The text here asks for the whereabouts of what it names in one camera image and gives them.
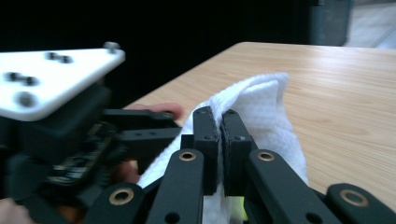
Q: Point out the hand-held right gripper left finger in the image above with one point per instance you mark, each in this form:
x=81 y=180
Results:
x=205 y=149

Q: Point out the black curtain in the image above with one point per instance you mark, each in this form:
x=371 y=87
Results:
x=140 y=31

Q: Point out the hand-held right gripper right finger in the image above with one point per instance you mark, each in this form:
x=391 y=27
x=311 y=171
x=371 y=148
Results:
x=235 y=152

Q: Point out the white wet wipe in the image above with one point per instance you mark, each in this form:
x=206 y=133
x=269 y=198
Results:
x=264 y=105

